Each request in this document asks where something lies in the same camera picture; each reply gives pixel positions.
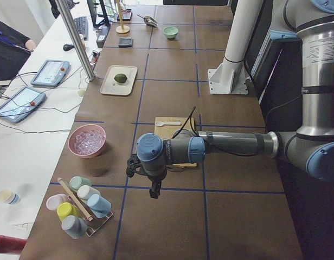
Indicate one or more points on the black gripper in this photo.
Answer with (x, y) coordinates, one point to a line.
(155, 179)

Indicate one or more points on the white plastic spoon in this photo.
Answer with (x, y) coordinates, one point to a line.
(162, 123)

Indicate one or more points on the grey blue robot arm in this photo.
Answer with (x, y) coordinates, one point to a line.
(310, 148)

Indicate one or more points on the pink bowl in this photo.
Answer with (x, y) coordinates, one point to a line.
(87, 127)

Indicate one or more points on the mint green bowl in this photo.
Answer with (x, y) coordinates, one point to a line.
(170, 32)

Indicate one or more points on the blue cup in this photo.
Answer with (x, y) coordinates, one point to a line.
(99, 205)

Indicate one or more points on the wooden cutting board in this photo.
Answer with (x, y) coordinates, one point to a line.
(167, 131)

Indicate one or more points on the white cup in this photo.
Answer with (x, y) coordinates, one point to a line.
(86, 191)

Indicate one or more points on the cup rack with wooden rod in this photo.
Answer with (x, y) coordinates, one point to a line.
(94, 223)

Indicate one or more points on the green cup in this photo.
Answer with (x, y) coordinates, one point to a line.
(78, 181)

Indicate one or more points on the clear ice cubes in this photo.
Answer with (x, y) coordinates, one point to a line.
(88, 142)

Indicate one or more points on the grey cup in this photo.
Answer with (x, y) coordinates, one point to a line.
(74, 226)

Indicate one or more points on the yellow cup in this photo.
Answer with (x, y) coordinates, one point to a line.
(67, 209)

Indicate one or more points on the pink cup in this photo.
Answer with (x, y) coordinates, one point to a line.
(54, 201)

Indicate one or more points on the cream rabbit tray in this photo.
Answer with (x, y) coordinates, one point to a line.
(111, 87)

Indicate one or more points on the green avocado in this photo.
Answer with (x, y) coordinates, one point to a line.
(120, 78)

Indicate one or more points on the paper cup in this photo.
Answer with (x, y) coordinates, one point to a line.
(9, 197)

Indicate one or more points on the grey folded cloth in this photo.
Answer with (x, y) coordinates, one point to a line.
(125, 42)

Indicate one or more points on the teach pendant upper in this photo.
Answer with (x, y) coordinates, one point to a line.
(51, 73)

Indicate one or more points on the teach pendant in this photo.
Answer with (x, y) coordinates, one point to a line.
(51, 73)
(21, 104)

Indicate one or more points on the teach pendant lower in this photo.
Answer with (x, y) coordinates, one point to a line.
(21, 104)

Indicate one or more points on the black power adapter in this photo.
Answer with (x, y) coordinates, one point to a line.
(101, 36)

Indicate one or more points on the red object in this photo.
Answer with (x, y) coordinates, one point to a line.
(11, 245)

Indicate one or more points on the wooden banana stand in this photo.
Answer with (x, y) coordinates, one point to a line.
(122, 28)

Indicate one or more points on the black computer mouse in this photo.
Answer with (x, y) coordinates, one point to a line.
(67, 47)

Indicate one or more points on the metal scoop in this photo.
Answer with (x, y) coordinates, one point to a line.
(149, 20)

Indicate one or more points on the black monitor stand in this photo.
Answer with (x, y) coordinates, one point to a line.
(98, 13)

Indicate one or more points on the black keyboard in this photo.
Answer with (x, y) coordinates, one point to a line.
(81, 24)

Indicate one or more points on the seated person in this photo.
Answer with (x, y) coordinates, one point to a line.
(15, 49)

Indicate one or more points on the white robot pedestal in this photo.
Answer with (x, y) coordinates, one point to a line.
(229, 76)

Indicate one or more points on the aluminium frame post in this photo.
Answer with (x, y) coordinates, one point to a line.
(75, 37)

